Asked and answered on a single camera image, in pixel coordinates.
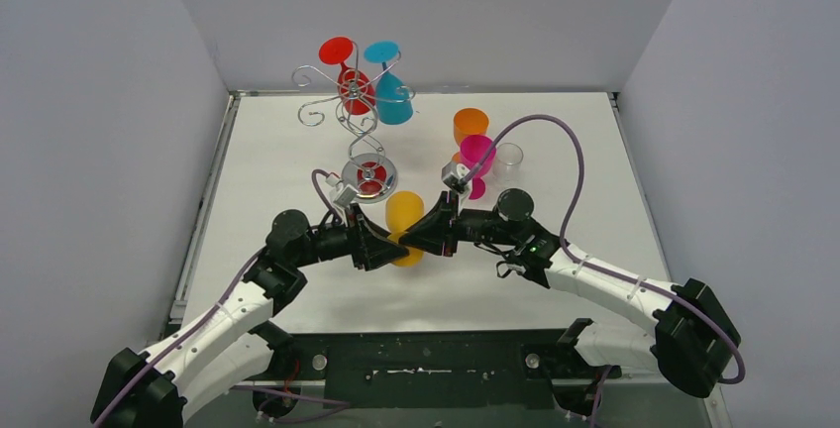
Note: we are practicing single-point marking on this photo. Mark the red wine glass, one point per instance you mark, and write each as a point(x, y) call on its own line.
point(353, 85)

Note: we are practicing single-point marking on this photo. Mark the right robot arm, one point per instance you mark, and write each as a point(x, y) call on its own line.
point(680, 331)

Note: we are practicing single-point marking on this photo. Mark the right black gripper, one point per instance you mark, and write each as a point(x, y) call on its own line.
point(436, 230)

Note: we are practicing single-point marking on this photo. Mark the chrome wine glass rack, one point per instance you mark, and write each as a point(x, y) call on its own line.
point(367, 162)

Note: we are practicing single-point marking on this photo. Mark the clear patterned wine glass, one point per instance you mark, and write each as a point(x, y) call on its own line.
point(507, 162)

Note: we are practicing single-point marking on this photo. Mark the blue wine glass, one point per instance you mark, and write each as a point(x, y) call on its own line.
point(392, 96)

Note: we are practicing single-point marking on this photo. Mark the orange wine glass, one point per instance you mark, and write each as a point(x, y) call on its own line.
point(469, 121)

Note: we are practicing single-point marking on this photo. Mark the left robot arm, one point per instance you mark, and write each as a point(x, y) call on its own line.
point(234, 338)

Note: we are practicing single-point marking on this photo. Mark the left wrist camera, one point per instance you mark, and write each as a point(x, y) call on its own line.
point(342, 193)

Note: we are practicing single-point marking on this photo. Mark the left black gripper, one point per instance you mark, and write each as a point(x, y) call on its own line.
point(358, 239)

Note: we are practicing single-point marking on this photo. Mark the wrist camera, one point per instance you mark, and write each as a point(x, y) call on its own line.
point(454, 176)
point(342, 193)

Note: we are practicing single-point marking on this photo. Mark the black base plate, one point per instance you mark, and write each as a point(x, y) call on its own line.
point(462, 369)

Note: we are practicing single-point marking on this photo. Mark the magenta wine glass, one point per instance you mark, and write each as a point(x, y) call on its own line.
point(472, 149)

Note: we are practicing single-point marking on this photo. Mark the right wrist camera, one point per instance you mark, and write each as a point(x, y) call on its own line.
point(454, 176)

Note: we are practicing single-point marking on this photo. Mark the yellow wine glass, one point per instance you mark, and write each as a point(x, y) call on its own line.
point(402, 210)

